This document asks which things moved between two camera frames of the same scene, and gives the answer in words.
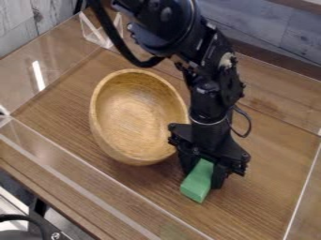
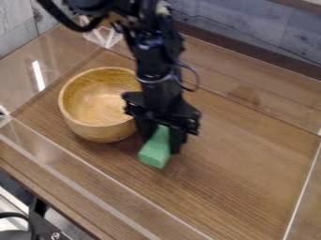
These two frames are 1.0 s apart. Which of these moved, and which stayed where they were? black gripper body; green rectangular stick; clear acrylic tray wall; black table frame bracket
Moved: black gripper body; green rectangular stick
Stayed: clear acrylic tray wall; black table frame bracket
